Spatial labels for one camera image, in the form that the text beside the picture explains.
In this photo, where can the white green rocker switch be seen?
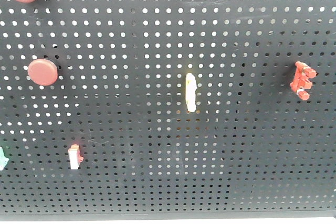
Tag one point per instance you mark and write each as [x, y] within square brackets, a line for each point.
[3, 159]

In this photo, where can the yellow toggle switch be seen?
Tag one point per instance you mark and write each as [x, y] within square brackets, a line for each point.
[190, 89]

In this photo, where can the red toggle switch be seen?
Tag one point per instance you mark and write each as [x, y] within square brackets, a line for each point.
[301, 81]

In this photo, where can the black perforated pegboard panel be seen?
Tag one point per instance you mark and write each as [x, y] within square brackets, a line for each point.
[252, 148]

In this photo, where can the lower red push button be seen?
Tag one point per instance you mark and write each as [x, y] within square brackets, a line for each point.
[43, 72]

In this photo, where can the white red rocker switch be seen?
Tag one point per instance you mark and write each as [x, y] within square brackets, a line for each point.
[74, 156]

